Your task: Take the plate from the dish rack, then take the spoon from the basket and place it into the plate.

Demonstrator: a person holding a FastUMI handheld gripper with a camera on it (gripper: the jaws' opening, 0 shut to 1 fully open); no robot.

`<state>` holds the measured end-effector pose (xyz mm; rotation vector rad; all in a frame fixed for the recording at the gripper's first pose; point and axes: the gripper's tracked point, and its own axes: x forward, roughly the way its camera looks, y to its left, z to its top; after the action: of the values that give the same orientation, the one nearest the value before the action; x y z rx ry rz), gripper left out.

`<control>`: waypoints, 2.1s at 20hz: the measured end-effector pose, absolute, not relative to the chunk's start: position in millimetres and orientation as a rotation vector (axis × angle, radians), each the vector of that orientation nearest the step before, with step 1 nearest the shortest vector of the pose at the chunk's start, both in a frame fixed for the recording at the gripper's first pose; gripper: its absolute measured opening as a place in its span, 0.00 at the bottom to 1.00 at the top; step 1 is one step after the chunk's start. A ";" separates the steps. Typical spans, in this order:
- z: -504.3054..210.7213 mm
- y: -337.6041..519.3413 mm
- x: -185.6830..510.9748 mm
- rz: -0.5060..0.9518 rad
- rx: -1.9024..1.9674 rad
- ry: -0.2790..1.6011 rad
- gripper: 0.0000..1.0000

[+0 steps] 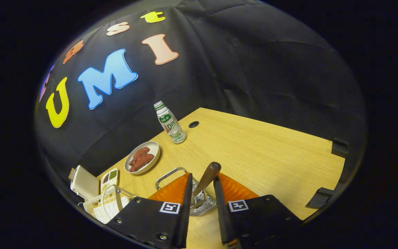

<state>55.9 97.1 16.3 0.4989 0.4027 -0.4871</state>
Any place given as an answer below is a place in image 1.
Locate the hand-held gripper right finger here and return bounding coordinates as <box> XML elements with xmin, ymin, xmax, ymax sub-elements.
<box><xmin>213</xmin><ymin>172</ymin><xmax>303</xmax><ymax>249</ymax></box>

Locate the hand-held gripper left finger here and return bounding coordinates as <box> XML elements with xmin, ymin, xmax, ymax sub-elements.
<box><xmin>106</xmin><ymin>172</ymin><xmax>193</xmax><ymax>249</ymax></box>

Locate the metal wire basket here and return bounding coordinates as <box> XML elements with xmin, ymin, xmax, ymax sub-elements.
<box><xmin>155</xmin><ymin>167</ymin><xmax>217</xmax><ymax>217</ymax></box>

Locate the wooden handle spoon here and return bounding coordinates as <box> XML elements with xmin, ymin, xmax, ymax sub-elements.
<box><xmin>190</xmin><ymin>162</ymin><xmax>222</xmax><ymax>208</ymax></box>

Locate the white wire dish rack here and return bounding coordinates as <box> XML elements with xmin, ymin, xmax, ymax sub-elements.
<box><xmin>78</xmin><ymin>185</ymin><xmax>136</xmax><ymax>224</ymax></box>

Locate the beige plate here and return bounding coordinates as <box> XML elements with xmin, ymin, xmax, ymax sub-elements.
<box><xmin>124</xmin><ymin>141</ymin><xmax>160</xmax><ymax>175</ymax></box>

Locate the white divided dish with beans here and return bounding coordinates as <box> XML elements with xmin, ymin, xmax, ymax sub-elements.
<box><xmin>100</xmin><ymin>168</ymin><xmax>119</xmax><ymax>194</ymax></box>

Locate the red meat piece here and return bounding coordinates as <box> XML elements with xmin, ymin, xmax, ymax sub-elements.
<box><xmin>129</xmin><ymin>147</ymin><xmax>150</xmax><ymax>166</ymax></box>
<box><xmin>129</xmin><ymin>154</ymin><xmax>155</xmax><ymax>173</ymax></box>

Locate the white drip tray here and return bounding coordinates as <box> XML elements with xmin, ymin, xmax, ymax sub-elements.
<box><xmin>94</xmin><ymin>197</ymin><xmax>130</xmax><ymax>223</ymax></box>

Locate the white drink bottle green cap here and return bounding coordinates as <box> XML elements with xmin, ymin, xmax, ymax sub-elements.
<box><xmin>153</xmin><ymin>101</ymin><xmax>187</xmax><ymax>145</ymax></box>

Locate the black table clamp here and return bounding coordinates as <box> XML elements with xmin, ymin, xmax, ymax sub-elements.
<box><xmin>305</xmin><ymin>187</ymin><xmax>335</xmax><ymax>209</ymax></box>
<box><xmin>331</xmin><ymin>138</ymin><xmax>350</xmax><ymax>159</ymax></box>

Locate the white toaster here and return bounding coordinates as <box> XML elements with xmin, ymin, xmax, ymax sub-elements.
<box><xmin>68</xmin><ymin>165</ymin><xmax>100</xmax><ymax>200</ymax></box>

